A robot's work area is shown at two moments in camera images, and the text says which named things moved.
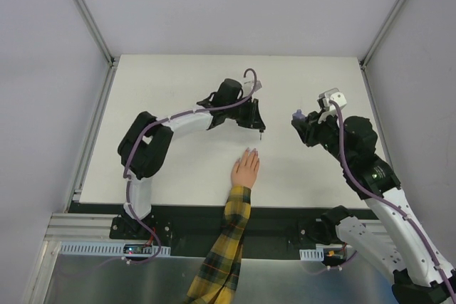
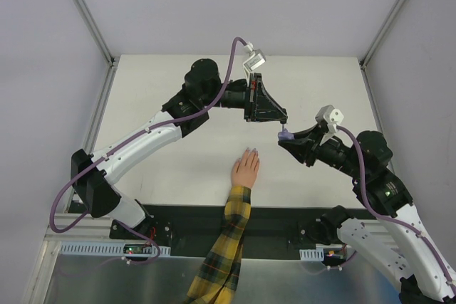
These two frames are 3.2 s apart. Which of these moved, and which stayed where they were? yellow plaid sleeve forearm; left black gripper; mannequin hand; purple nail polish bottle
Moved: purple nail polish bottle; left black gripper
Stayed: mannequin hand; yellow plaid sleeve forearm
